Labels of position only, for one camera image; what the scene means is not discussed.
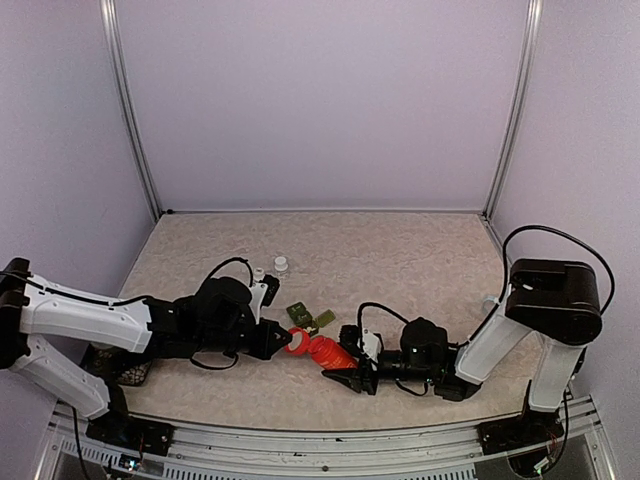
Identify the left aluminium frame post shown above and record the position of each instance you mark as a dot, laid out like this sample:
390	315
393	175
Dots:
110	23

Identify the black square tray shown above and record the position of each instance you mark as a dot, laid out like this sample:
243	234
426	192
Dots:
123	367

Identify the right aluminium frame post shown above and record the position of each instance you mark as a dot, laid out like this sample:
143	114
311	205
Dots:
525	64

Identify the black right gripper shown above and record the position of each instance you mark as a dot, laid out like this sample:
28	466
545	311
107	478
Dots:
353	378

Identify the green pill organizer box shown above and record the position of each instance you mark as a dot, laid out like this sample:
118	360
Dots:
303	319

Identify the red can lid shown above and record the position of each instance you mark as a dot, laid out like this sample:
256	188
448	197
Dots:
300	342

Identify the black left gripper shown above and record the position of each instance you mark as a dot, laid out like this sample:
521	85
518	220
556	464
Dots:
265	348

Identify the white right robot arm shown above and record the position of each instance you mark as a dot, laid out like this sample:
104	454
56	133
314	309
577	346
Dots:
556	299

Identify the front aluminium rail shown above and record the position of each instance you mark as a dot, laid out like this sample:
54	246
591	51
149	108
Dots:
456	451

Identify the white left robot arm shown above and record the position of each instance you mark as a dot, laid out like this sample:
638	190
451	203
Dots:
33	309

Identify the aluminium frame post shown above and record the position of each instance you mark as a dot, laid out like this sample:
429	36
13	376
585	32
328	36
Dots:
525	64
110	23

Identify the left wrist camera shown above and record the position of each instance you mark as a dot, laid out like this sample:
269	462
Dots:
263	293

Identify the red cylindrical can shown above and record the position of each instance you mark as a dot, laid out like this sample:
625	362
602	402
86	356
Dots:
329	355

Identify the small white pill bottle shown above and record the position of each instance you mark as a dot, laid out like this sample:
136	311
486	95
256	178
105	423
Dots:
281	265

